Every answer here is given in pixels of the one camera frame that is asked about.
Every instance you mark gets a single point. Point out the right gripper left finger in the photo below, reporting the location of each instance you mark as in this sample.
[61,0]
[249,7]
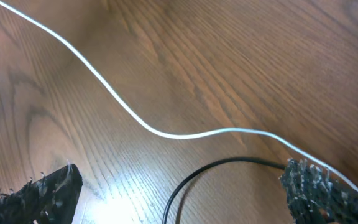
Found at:
[51,199]

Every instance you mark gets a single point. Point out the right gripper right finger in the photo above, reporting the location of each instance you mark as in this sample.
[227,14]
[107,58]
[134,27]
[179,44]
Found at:
[314,197]

